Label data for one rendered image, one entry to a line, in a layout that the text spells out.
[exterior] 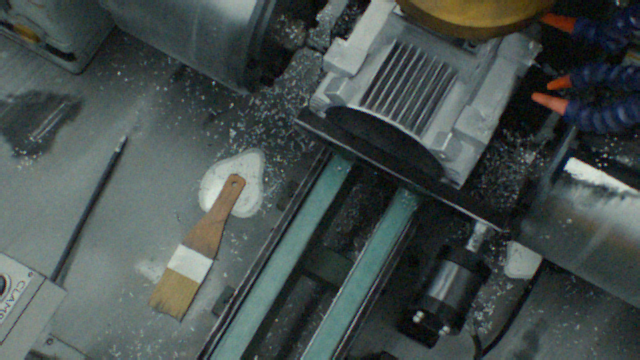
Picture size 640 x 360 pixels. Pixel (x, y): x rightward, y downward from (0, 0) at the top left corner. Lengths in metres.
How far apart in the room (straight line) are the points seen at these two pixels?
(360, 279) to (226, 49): 0.31
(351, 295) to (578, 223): 0.28
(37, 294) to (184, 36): 0.30
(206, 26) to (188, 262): 0.35
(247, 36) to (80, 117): 0.40
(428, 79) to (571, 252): 0.23
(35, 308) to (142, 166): 0.35
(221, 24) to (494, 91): 0.29
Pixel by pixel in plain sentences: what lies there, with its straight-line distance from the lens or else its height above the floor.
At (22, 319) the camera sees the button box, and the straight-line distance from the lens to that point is 0.93.
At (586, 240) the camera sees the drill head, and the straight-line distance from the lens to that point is 0.92.
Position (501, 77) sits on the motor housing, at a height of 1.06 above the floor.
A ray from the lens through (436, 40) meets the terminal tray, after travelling 0.91.
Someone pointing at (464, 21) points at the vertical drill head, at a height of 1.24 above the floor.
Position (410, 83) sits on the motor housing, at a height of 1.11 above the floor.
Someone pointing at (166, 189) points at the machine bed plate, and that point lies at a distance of 1.21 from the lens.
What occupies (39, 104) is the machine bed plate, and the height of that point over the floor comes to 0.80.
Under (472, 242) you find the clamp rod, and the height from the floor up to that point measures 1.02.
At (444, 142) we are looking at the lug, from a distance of 0.92.
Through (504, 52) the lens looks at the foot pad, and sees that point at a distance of 0.99.
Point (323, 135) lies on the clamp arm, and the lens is 0.98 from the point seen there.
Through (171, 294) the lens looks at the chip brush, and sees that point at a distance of 1.17.
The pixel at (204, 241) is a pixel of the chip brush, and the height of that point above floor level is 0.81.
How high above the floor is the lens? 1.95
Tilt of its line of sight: 73 degrees down
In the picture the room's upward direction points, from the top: 2 degrees clockwise
